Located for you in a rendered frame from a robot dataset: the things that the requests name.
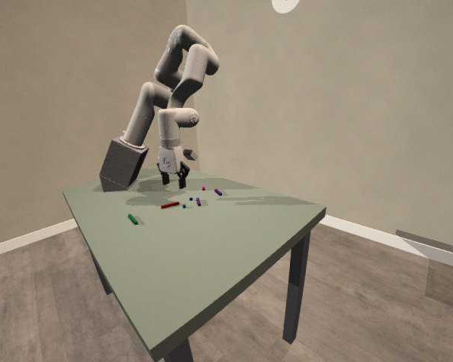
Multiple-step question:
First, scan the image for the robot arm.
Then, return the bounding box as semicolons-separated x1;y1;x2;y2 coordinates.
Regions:
119;25;219;150

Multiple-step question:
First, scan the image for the green rod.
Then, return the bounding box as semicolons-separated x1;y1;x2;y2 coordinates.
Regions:
128;214;138;225

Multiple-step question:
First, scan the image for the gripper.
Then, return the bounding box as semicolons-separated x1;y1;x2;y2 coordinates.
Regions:
157;145;190;189

